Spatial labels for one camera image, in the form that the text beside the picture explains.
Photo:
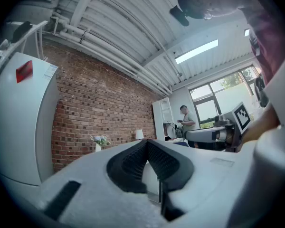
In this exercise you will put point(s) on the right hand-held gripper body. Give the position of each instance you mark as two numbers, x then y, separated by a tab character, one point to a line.
237	125

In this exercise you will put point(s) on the white vase with flowers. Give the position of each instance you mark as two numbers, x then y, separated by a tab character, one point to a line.
99	142

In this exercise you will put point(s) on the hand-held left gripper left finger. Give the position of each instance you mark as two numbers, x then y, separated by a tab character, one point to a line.
85	170

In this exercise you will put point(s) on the white ceiling pipe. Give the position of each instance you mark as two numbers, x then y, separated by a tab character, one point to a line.
104	52
114	47

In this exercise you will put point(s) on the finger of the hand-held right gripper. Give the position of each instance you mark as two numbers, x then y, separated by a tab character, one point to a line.
199	135

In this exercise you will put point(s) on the black head-worn camera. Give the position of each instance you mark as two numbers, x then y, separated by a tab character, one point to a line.
180	15

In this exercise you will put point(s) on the person's right forearm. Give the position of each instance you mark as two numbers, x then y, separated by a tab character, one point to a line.
263	122

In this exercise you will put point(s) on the white and blue label sticker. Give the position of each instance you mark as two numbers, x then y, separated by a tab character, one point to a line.
50	72

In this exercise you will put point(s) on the white arched cabinet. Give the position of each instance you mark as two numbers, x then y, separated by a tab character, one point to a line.
162	117

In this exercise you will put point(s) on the white table lamp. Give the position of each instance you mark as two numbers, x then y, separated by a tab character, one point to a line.
139	134

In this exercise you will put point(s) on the person's red shirt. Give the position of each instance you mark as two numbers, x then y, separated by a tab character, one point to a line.
273	41

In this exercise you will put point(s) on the white metal rack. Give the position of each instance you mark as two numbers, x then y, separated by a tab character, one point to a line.
19	40

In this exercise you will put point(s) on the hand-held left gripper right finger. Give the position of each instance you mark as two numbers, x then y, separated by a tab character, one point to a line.
204	170

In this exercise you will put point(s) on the red sticker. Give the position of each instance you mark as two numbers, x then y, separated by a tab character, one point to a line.
25	70

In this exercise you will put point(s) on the white refrigerator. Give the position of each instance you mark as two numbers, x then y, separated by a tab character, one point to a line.
21	127

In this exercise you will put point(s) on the large window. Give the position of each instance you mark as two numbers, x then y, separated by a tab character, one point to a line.
225	101

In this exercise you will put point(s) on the long ceiling light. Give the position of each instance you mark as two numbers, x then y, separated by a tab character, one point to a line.
196	51

